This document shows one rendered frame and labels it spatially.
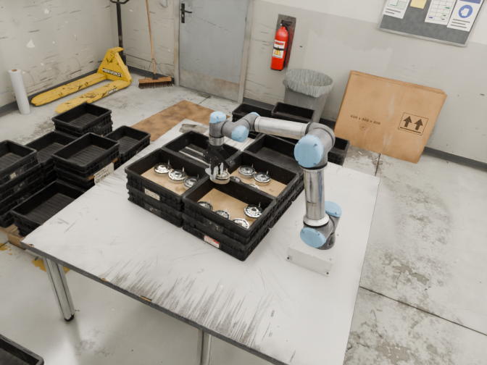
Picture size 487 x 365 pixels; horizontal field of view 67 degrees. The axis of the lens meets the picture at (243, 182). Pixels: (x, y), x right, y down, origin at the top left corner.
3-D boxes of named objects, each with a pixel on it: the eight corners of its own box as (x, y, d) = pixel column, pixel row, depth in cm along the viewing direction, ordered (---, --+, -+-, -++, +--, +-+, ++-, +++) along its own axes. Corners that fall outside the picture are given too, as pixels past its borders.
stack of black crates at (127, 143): (126, 156, 347) (123, 124, 327) (153, 166, 339) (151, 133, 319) (96, 177, 316) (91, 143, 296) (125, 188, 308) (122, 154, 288)
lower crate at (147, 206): (211, 202, 219) (213, 186, 212) (180, 230, 197) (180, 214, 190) (161, 177, 234) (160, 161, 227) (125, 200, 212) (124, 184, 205)
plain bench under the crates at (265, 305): (353, 245, 303) (380, 177, 262) (301, 455, 180) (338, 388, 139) (184, 185, 344) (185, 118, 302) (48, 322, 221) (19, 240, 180)
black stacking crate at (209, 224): (273, 216, 198) (277, 200, 191) (246, 248, 177) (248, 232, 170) (213, 188, 212) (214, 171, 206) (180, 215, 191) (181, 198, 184)
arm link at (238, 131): (254, 122, 170) (234, 115, 175) (240, 131, 162) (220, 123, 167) (252, 137, 175) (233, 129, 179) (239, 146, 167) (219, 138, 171)
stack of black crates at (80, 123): (92, 144, 357) (85, 101, 331) (117, 153, 349) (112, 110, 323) (60, 164, 326) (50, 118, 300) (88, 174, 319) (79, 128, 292)
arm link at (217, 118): (221, 119, 166) (206, 114, 169) (219, 140, 172) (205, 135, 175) (230, 114, 171) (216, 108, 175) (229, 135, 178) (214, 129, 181)
